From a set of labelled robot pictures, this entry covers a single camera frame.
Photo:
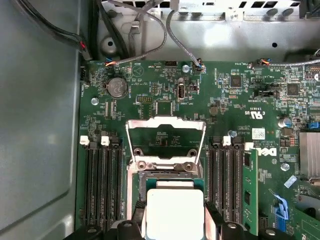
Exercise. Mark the metal socket cover frame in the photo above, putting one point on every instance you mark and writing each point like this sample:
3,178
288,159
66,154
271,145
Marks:
138,123

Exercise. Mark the silver topped green CPU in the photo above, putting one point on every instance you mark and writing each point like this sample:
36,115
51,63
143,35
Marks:
175,212

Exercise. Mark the silver metal drive cage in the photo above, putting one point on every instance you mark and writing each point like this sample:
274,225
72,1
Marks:
225,37

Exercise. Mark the silver coin cell battery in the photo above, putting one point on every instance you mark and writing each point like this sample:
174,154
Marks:
117,87

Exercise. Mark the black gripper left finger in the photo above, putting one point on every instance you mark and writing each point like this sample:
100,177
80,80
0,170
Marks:
127,232

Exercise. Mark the green RAM stick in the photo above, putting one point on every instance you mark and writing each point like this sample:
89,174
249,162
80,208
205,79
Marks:
250,180

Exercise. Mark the silver finned chipset heatsink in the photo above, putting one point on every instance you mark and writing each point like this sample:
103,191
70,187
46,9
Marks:
310,155

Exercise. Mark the internal USB port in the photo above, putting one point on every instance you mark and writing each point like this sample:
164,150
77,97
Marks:
181,91

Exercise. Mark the black and grey PC case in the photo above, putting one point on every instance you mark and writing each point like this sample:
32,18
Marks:
37,125

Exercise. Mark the green motherboard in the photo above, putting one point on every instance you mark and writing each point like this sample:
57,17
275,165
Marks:
225,100

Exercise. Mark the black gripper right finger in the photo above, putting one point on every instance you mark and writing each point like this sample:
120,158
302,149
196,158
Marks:
232,233

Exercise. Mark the metal CPU socket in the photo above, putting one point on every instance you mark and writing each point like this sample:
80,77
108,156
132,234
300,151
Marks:
162,167

